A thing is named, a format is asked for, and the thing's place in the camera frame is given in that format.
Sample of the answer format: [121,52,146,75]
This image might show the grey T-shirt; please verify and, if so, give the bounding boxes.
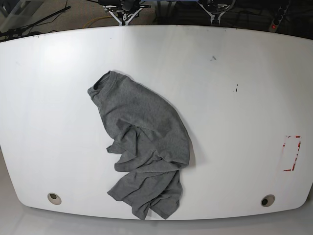
[88,71,190,220]

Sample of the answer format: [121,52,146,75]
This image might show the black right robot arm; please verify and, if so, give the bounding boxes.
[97,0,151,26]

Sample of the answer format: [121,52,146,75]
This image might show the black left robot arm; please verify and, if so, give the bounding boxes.
[198,0,236,25]

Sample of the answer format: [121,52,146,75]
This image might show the left table grommet hole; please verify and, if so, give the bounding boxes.
[47,193,62,205]

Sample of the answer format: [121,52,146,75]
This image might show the table grommet hole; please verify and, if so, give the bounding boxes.
[47,193,62,205]
[261,194,275,207]

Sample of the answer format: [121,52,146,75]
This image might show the red tape rectangle marking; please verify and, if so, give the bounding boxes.
[281,136,301,172]

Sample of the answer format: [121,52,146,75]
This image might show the right table grommet hole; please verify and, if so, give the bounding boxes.
[261,194,275,207]

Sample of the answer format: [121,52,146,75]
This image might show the yellow cable on floor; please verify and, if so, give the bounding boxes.
[84,13,108,29]

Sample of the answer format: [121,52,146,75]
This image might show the black power strip red switch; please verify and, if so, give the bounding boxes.
[269,0,290,33]

